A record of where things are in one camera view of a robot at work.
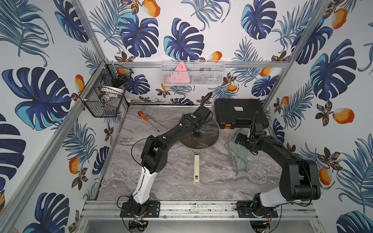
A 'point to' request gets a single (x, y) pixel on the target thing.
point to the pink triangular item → (180, 75)
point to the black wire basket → (103, 94)
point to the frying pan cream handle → (196, 176)
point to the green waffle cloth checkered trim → (239, 153)
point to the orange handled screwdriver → (145, 117)
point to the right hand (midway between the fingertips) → (242, 142)
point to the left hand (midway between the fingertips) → (199, 124)
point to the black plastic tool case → (239, 113)
